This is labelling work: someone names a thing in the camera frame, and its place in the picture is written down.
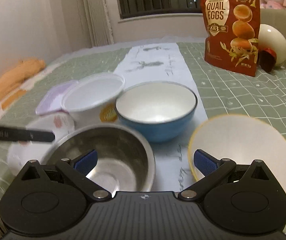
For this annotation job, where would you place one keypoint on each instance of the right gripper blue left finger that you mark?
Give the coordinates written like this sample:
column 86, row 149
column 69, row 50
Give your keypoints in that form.
column 77, row 169

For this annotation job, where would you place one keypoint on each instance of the small dark red object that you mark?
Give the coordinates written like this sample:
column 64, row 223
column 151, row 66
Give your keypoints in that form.
column 267, row 59

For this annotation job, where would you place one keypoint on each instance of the stainless steel bowl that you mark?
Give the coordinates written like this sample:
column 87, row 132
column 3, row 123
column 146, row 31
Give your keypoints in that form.
column 125, row 160

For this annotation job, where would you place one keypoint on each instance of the white floral plate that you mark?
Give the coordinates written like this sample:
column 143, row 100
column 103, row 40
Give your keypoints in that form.
column 19, row 153

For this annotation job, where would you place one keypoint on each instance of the red rectangular foil tray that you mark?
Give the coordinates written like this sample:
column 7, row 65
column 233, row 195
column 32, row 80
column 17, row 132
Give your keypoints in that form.
column 52, row 101

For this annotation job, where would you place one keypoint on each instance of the white egg shaped lamp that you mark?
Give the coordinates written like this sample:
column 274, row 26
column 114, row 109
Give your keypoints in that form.
column 272, row 41

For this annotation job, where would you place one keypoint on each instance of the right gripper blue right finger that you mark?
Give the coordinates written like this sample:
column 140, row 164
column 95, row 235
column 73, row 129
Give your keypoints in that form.
column 214, row 171

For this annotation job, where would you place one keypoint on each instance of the blue ceramic bowl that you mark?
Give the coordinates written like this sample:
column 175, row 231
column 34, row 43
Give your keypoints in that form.
column 159, row 110

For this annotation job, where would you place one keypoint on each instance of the white plastic noodle bowl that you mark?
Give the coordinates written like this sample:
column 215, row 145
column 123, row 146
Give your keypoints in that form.
column 92, row 99

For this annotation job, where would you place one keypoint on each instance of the beige curtain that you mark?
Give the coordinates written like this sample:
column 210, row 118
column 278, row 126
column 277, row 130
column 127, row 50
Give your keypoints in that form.
column 95, row 22

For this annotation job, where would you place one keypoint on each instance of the green checked tablecloth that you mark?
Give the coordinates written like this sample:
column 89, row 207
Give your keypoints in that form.
column 223, row 92

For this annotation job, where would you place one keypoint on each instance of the white deer table runner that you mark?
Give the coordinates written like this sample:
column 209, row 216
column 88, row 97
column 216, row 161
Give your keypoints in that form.
column 164, row 62

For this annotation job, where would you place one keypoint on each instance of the red quail eggs bag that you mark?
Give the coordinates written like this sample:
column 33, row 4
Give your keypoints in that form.
column 233, row 34

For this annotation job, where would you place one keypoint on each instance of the orange cloth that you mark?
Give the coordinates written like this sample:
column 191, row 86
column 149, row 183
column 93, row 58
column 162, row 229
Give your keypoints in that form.
column 23, row 70

